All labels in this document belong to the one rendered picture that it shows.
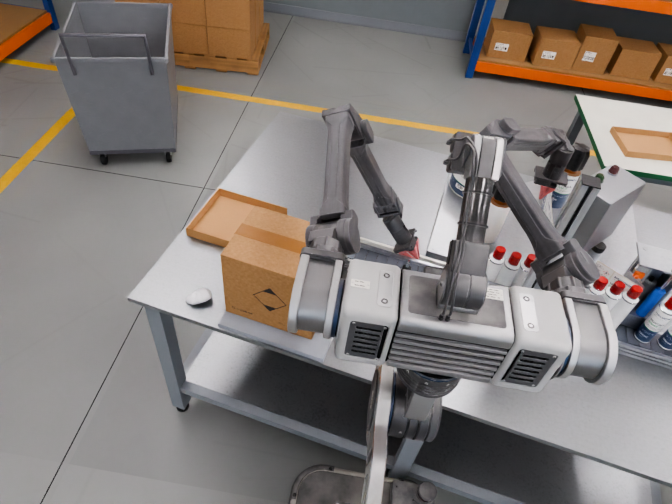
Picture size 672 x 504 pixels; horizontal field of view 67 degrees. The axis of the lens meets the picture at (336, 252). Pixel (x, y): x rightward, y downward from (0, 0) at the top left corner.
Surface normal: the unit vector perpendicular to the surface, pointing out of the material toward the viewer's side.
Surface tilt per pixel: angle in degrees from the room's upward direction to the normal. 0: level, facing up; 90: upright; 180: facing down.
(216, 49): 90
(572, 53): 90
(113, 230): 0
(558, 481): 0
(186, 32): 90
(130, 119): 94
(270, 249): 0
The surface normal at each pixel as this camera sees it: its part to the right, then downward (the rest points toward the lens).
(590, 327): 0.10, -0.69
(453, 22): -0.14, 0.70
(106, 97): 0.18, 0.76
